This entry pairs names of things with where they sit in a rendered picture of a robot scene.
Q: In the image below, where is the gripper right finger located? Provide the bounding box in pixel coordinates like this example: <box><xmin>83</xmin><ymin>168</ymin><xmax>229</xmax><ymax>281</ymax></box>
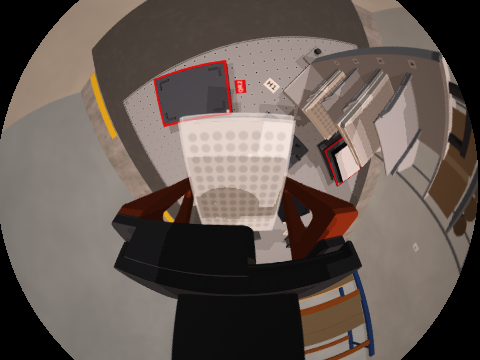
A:
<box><xmin>282</xmin><ymin>176</ymin><xmax>358</xmax><ymax>260</ymax></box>

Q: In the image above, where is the white microplate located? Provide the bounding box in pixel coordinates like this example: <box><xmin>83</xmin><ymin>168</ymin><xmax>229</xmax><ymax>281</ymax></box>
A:
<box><xmin>178</xmin><ymin>112</ymin><xmax>296</xmax><ymax>231</ymax></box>

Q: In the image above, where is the grey shelf rack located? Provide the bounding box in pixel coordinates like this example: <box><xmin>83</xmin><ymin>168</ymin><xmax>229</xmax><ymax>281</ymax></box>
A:
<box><xmin>283</xmin><ymin>46</ymin><xmax>447</xmax><ymax>176</ymax></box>

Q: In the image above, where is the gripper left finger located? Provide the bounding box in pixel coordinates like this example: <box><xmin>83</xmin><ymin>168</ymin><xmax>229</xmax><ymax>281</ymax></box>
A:
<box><xmin>117</xmin><ymin>177</ymin><xmax>194</xmax><ymax>223</ymax></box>

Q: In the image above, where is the dark grey flat nest with red border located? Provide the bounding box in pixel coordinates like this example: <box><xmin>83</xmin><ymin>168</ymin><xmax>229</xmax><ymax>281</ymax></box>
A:
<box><xmin>154</xmin><ymin>60</ymin><xmax>233</xmax><ymax>127</ymax></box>

